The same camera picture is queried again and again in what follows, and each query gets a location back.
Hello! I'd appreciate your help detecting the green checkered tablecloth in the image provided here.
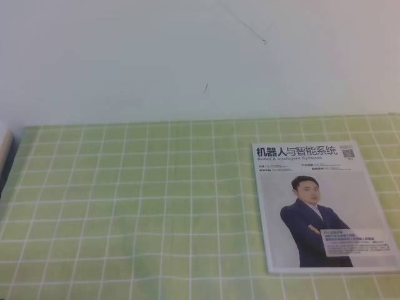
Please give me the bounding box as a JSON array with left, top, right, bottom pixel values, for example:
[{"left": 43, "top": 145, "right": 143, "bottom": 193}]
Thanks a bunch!
[{"left": 1, "top": 114, "right": 399, "bottom": 299}]

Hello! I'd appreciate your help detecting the white robotics magazine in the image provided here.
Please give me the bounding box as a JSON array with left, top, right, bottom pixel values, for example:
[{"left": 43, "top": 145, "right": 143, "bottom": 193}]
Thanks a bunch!
[{"left": 252, "top": 141, "right": 399, "bottom": 274}]

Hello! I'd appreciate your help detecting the beige board at left edge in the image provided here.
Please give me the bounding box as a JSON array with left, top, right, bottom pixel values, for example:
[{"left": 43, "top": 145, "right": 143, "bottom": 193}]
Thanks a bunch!
[{"left": 1, "top": 129, "right": 18, "bottom": 193}]

